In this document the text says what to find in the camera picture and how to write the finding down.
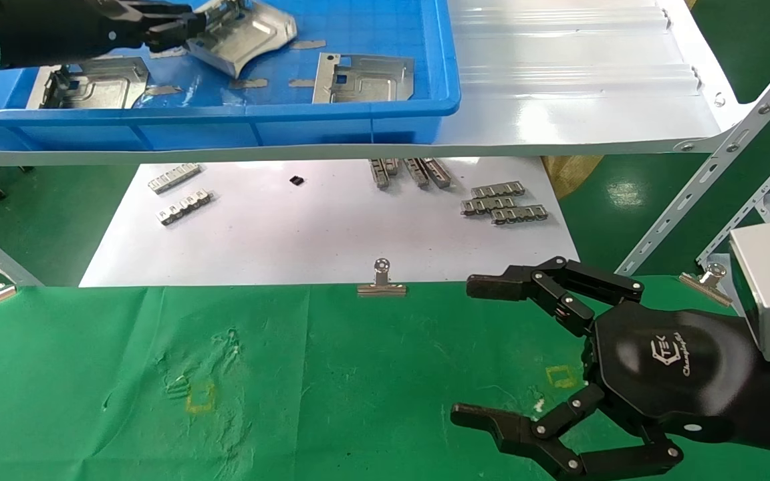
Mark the stamped sheet metal part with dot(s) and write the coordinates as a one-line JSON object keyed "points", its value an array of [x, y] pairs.
{"points": [[371, 83], [251, 37], [111, 90]]}

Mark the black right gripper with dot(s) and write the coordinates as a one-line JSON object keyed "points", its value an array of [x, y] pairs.
{"points": [[679, 374]]}

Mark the green table cloth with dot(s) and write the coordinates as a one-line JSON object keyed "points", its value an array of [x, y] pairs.
{"points": [[358, 374]]}

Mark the yellow woven sack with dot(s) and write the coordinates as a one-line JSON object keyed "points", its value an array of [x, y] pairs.
{"points": [[569, 175]]}

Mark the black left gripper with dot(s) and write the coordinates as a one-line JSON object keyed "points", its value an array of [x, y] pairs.
{"points": [[57, 30]]}

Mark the silver metal connector strip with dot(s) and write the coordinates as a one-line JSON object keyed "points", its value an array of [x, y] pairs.
{"points": [[392, 166], [379, 175], [519, 214], [417, 174], [174, 178], [485, 205], [497, 190], [438, 174], [184, 207]]}

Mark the white metal shelf rack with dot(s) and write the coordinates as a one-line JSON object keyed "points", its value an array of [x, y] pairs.
{"points": [[559, 100]]}

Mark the blue plastic bin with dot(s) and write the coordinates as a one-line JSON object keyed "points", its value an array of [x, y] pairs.
{"points": [[291, 127]]}

